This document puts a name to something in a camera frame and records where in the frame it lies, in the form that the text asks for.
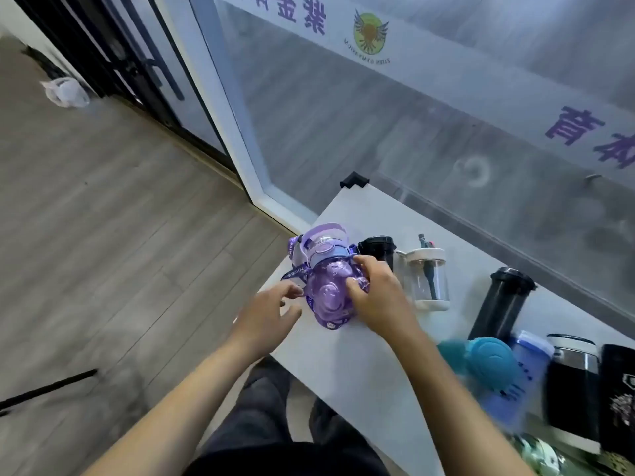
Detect black bottle with strap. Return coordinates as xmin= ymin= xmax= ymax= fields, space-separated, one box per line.
xmin=356 ymin=236 xmax=398 ymax=273

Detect person's right forearm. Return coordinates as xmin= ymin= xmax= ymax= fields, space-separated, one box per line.
xmin=386 ymin=324 xmax=536 ymax=476

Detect black tumbler with flip lid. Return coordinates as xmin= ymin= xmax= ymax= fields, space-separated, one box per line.
xmin=468 ymin=266 xmax=538 ymax=342

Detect person's dark trousers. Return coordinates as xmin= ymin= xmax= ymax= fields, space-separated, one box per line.
xmin=198 ymin=356 xmax=378 ymax=454

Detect blue translucent bottle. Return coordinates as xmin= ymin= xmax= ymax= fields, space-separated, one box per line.
xmin=478 ymin=331 xmax=556 ymax=432

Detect clear bottle white lid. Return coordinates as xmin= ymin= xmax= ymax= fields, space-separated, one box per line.
xmin=395 ymin=234 xmax=451 ymax=312

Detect person's left hand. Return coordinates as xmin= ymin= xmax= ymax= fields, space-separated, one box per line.
xmin=233 ymin=280 xmax=304 ymax=362

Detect green Xingzi bottle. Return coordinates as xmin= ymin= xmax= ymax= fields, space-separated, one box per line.
xmin=505 ymin=433 xmax=596 ymax=476

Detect frosted window banner strip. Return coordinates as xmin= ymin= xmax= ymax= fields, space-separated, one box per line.
xmin=213 ymin=0 xmax=635 ymax=189

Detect white table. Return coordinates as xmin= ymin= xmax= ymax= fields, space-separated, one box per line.
xmin=233 ymin=185 xmax=635 ymax=476

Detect black door handle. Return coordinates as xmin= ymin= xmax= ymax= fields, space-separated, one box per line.
xmin=114 ymin=0 xmax=185 ymax=102

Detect white plastic bag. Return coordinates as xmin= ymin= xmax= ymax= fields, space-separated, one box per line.
xmin=40 ymin=77 xmax=91 ymax=110

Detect person's right hand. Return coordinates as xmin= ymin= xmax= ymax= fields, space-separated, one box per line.
xmin=345 ymin=255 xmax=423 ymax=342

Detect teal lidded bottle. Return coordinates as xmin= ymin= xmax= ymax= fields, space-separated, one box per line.
xmin=436 ymin=337 xmax=519 ymax=392

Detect tall black printed thermos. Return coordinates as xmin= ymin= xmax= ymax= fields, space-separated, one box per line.
xmin=599 ymin=344 xmax=635 ymax=464

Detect person's black shirt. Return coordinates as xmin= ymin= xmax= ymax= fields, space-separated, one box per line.
xmin=183 ymin=440 xmax=390 ymax=476

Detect person's left forearm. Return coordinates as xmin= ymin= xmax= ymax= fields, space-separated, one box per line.
xmin=81 ymin=334 xmax=274 ymax=476

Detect purple cartoon kids bottle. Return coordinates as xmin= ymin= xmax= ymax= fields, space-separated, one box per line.
xmin=281 ymin=222 xmax=372 ymax=331

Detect thin black rod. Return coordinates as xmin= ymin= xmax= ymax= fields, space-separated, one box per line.
xmin=0 ymin=369 xmax=99 ymax=417

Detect black steel-banded thermos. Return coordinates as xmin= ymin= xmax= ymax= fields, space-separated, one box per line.
xmin=543 ymin=333 xmax=602 ymax=454

